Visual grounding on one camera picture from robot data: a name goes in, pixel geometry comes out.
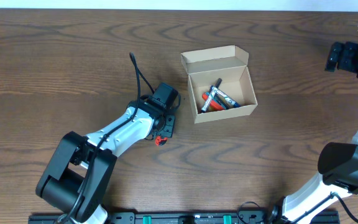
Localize red black utility knife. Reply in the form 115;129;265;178
208;95;229;111

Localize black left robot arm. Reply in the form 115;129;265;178
35;83;180;223

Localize cardboard box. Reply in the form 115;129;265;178
181;45;258;124

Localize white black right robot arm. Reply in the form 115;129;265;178
268;42;358;223

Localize orange utility knife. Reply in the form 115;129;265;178
155;136;168;146

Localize black white marker pen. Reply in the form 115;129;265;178
201;78;222;113

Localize blue capped white marker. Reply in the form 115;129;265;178
210;86;241;108

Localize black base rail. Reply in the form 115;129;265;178
28;208;341;224

